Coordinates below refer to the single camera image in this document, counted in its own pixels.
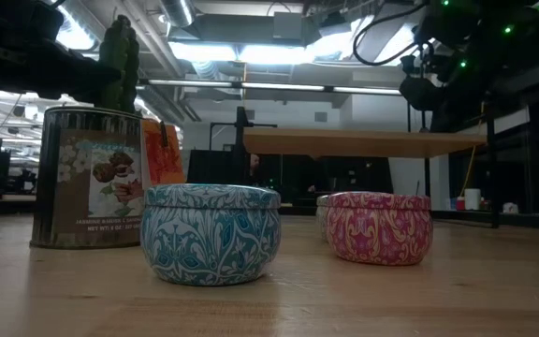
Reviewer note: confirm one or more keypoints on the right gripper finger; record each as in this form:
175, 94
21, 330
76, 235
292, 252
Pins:
419, 88
421, 104

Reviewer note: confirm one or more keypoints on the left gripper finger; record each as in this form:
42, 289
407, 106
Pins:
87, 65
87, 86

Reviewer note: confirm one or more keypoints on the black candlestick holder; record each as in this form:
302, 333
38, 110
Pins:
423, 129
407, 65

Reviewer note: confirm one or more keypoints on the tall tin with brown label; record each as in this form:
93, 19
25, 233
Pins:
77, 187

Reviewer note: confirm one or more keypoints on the pink patterned round candle tin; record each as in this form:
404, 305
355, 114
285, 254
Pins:
379, 229

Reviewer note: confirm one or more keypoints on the grey patterned round candle tin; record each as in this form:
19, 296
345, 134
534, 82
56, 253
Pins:
321, 215

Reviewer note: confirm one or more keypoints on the teal patterned round candle tin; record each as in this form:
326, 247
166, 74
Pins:
208, 234

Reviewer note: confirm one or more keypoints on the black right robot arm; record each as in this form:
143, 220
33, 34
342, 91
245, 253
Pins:
475, 28

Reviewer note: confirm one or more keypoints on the green cactus plant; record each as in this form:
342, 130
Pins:
117, 51

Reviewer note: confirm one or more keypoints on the small red container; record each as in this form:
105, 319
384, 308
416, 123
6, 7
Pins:
460, 204

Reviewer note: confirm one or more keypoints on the white paper roll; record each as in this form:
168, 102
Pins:
472, 200

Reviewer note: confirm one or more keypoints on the small white object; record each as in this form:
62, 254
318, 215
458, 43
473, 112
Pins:
510, 209

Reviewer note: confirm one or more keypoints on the long pendant light fixture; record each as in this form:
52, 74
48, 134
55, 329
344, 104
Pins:
279, 86

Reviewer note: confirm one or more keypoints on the grey ceiling box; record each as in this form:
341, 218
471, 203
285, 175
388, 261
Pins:
288, 25

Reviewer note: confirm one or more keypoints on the bright ceiling light panel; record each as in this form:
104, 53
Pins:
251, 54

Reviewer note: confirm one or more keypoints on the person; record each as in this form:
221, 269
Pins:
254, 165

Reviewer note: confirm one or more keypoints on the wooden shelf with black frame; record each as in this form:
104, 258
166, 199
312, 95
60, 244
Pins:
368, 142

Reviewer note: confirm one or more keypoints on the round silver ventilation duct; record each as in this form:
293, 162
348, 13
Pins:
178, 11

